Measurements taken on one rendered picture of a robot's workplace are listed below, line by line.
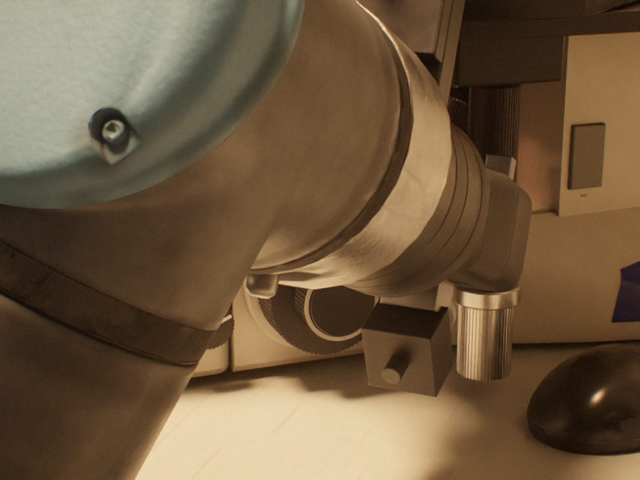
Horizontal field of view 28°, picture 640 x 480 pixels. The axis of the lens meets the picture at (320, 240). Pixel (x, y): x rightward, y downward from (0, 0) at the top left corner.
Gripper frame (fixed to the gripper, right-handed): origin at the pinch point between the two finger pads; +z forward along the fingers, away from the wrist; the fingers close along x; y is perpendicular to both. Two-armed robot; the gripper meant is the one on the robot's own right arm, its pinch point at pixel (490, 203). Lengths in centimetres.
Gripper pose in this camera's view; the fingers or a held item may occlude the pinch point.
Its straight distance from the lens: 62.3
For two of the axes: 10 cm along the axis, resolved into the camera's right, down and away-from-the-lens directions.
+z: 3.7, 1.7, 9.1
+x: 9.1, 1.2, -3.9
